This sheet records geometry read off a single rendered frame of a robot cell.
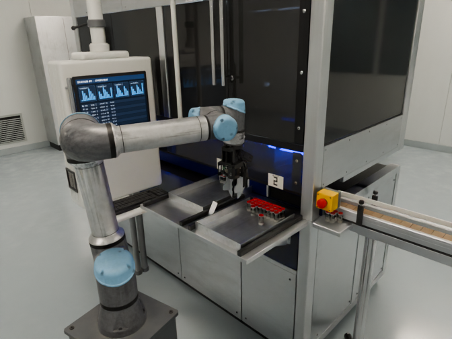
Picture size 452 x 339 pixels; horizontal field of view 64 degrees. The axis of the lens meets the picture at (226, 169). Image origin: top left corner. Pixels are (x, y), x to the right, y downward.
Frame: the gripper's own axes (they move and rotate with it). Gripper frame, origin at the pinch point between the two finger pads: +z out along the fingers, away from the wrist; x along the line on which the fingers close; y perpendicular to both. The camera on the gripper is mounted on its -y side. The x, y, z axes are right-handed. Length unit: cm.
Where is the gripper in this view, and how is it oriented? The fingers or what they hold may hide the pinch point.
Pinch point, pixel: (236, 194)
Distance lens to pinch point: 135.8
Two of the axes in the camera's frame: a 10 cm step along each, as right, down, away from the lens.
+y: -5.5, 2.8, -7.9
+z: 0.0, 9.4, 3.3
